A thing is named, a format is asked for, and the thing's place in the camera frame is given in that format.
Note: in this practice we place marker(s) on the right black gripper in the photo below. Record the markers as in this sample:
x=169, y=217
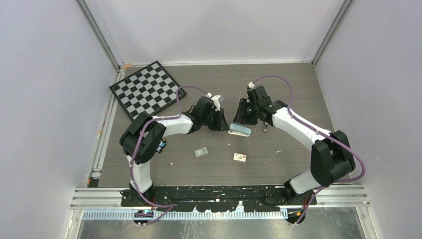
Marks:
x=241, y=117

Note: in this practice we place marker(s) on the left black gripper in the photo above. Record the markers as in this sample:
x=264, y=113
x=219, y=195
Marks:
x=221, y=124

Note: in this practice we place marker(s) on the small white staple box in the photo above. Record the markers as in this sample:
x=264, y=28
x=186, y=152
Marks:
x=239, y=157

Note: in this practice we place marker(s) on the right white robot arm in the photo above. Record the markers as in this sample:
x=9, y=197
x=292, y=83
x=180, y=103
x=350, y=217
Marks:
x=330, y=159

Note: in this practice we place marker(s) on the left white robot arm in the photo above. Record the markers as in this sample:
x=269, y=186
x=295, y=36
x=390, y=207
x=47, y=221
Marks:
x=145, y=135

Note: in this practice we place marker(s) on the blue owl eraser toy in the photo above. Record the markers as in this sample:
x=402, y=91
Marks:
x=161, y=145

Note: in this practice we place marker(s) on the black white chessboard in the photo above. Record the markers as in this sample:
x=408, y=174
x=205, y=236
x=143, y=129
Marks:
x=150, y=89

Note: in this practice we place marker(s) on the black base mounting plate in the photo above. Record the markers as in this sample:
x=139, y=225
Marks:
x=215, y=198

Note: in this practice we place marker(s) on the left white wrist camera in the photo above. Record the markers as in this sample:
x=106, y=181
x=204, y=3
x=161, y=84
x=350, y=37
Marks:
x=216, y=99

